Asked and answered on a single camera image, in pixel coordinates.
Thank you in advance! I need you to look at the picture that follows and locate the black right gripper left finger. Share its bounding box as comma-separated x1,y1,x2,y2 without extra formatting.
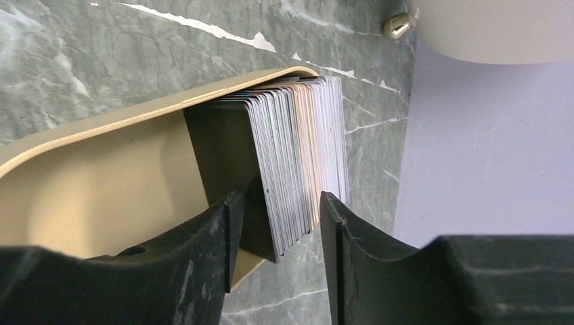
1,190,245,324

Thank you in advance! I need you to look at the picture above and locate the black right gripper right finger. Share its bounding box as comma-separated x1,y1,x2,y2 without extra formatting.
320,192,573,324

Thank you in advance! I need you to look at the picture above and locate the cream mini drawer cabinet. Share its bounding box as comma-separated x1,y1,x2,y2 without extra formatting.
382,0,573,64

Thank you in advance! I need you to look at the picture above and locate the beige oval plastic tray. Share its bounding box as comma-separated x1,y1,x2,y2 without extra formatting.
1,66,314,286

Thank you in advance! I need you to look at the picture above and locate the stack of credit cards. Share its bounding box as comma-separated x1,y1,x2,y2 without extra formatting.
183,76,349,263

